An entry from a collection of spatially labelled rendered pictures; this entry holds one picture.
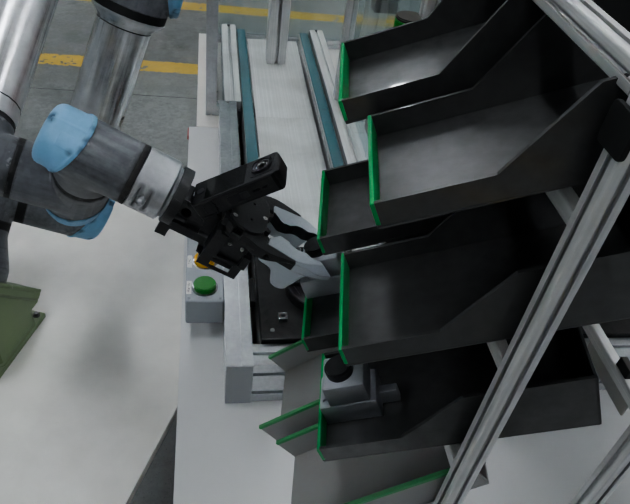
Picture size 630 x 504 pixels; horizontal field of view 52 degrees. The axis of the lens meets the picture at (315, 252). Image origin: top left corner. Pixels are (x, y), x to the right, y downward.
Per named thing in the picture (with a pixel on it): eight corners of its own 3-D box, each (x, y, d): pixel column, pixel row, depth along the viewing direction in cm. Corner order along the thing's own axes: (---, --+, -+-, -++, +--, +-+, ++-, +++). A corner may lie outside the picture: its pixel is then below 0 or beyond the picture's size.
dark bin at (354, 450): (323, 462, 68) (300, 423, 64) (327, 365, 78) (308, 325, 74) (602, 425, 61) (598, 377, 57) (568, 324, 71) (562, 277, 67)
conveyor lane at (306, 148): (258, 379, 116) (262, 343, 109) (241, 133, 178) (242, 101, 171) (410, 375, 120) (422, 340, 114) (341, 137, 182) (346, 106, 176)
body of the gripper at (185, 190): (246, 243, 85) (162, 202, 81) (278, 200, 80) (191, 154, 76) (238, 283, 79) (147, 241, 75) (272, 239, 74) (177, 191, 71)
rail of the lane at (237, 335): (224, 403, 111) (226, 363, 104) (218, 133, 177) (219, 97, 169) (256, 402, 112) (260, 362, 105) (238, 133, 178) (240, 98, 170)
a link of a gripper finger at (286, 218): (309, 254, 88) (249, 234, 84) (333, 227, 85) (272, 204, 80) (312, 272, 86) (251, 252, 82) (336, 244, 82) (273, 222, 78)
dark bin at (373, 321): (345, 367, 58) (320, 312, 53) (347, 269, 68) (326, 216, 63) (684, 309, 51) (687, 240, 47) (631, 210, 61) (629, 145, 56)
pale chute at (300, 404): (279, 443, 92) (258, 428, 90) (286, 370, 102) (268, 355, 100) (450, 372, 80) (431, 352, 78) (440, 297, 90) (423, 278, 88)
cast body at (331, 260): (306, 299, 83) (288, 260, 78) (308, 276, 86) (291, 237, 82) (370, 288, 81) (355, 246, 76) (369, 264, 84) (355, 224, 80)
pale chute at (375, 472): (288, 548, 81) (265, 534, 79) (296, 455, 91) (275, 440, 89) (490, 484, 69) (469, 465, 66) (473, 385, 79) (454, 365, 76)
